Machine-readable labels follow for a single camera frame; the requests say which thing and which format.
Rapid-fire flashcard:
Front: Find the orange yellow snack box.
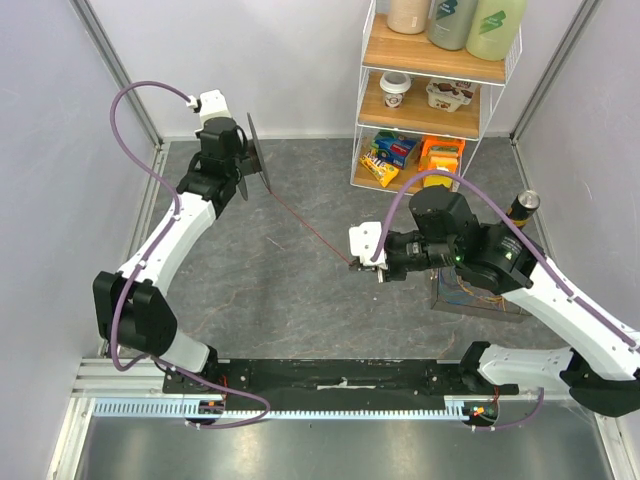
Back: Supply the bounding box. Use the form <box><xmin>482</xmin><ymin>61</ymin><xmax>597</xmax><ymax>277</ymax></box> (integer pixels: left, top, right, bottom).
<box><xmin>418</xmin><ymin>135</ymin><xmax>466</xmax><ymax>174</ymax></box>

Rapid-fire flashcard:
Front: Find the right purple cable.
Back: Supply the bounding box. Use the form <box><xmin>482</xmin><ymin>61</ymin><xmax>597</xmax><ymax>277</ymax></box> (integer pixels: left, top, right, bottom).
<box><xmin>374</xmin><ymin>170</ymin><xmax>640</xmax><ymax>433</ymax></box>

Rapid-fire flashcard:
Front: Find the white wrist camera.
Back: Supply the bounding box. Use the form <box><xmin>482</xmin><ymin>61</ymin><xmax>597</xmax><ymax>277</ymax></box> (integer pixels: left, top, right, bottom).
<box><xmin>348</xmin><ymin>222</ymin><xmax>387</xmax><ymax>269</ymax></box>
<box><xmin>186</xmin><ymin>89</ymin><xmax>232</xmax><ymax>127</ymax></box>

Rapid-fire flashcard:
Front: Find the black yellow drink can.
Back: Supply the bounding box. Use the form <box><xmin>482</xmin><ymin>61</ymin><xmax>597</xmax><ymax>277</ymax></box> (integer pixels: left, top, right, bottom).
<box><xmin>506</xmin><ymin>189</ymin><xmax>541</xmax><ymax>229</ymax></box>

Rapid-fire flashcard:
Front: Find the white chocolate dessert tub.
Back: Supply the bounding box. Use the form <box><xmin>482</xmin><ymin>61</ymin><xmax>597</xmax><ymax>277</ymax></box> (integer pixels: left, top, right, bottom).
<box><xmin>426</xmin><ymin>78</ymin><xmax>479</xmax><ymax>113</ymax></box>

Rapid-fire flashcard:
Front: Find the red wire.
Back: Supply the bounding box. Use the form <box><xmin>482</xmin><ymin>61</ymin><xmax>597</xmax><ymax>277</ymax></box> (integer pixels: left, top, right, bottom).
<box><xmin>267</xmin><ymin>189</ymin><xmax>354</xmax><ymax>266</ymax></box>

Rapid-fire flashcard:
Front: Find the light green bottle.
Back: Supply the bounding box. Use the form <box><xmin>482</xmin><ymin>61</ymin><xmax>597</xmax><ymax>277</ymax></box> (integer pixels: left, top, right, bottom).
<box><xmin>466</xmin><ymin>0</ymin><xmax>527</xmax><ymax>61</ymax></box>

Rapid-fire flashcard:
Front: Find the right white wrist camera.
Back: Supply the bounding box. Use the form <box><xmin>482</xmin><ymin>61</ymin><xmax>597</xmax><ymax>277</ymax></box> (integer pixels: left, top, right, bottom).
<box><xmin>348</xmin><ymin>222</ymin><xmax>387</xmax><ymax>269</ymax></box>

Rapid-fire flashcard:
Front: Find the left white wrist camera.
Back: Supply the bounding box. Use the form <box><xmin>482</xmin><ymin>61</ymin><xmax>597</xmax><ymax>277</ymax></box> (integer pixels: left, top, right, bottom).
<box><xmin>186</xmin><ymin>89</ymin><xmax>232</xmax><ymax>127</ymax></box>

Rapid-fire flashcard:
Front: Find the white wire wooden shelf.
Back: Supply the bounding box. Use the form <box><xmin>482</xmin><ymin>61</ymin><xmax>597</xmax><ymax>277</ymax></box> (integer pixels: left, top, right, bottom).
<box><xmin>351</xmin><ymin>1</ymin><xmax>522</xmax><ymax>192</ymax></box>

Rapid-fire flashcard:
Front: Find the beige bottle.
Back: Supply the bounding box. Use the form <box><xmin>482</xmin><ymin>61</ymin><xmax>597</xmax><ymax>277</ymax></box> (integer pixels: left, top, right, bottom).
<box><xmin>387</xmin><ymin>0</ymin><xmax>431</xmax><ymax>35</ymax></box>

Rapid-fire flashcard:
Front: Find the yellow candy bag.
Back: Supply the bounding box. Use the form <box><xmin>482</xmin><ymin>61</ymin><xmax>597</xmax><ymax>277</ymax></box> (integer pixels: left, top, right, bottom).
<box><xmin>359</xmin><ymin>150</ymin><xmax>399</xmax><ymax>188</ymax></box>

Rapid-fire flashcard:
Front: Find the white paper cup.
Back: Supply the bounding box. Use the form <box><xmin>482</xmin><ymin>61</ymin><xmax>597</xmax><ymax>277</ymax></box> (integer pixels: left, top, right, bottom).
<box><xmin>379</xmin><ymin>71</ymin><xmax>412</xmax><ymax>108</ymax></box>

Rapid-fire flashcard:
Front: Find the black cable spool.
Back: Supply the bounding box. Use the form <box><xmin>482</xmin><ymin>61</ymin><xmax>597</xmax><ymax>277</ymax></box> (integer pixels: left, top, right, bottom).
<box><xmin>237</xmin><ymin>113</ymin><xmax>271</xmax><ymax>201</ymax></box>

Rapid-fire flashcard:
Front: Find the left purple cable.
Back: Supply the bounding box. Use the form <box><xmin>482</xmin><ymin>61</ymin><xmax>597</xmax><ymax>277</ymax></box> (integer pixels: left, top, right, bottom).
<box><xmin>109</xmin><ymin>80</ymin><xmax>272</xmax><ymax>430</ymax></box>

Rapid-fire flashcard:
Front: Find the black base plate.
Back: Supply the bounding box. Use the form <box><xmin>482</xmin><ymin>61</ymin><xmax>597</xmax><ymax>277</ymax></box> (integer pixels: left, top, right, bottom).
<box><xmin>162</xmin><ymin>357</ymin><xmax>519</xmax><ymax>412</ymax></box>

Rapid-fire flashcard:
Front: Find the grey green bottle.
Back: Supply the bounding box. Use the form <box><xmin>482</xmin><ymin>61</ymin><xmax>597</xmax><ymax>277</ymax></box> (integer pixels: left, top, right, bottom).
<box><xmin>427</xmin><ymin>0</ymin><xmax>478</xmax><ymax>51</ymax></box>

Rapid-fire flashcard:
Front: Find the grey slotted cable duct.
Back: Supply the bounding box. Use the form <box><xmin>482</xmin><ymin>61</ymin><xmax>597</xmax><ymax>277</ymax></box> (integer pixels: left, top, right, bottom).
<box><xmin>93</xmin><ymin>398</ymin><xmax>490</xmax><ymax>423</ymax></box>

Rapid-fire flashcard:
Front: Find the blue green snack box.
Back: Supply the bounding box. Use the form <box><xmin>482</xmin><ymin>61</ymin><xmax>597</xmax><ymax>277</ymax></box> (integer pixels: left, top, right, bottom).
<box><xmin>371</xmin><ymin>130</ymin><xmax>421</xmax><ymax>170</ymax></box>

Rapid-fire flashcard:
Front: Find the purple cable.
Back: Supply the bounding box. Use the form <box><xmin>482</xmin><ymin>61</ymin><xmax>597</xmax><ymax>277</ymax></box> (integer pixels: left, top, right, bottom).
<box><xmin>109</xmin><ymin>80</ymin><xmax>272</xmax><ymax>430</ymax></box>
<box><xmin>374</xmin><ymin>170</ymin><xmax>640</xmax><ymax>433</ymax></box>

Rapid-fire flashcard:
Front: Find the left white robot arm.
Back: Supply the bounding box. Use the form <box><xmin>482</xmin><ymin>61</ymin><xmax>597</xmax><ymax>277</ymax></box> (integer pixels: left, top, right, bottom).
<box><xmin>93</xmin><ymin>117</ymin><xmax>260</xmax><ymax>393</ymax></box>

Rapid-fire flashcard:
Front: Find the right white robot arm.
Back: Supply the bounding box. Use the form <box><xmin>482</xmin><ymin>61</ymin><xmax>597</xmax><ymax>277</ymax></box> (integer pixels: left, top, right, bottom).
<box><xmin>348</xmin><ymin>186</ymin><xmax>639</xmax><ymax>417</ymax></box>

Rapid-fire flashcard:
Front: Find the clear box of wires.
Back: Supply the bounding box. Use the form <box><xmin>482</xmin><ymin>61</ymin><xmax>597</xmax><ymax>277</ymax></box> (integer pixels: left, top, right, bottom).
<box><xmin>429</xmin><ymin>267</ymin><xmax>531</xmax><ymax>324</ymax></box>

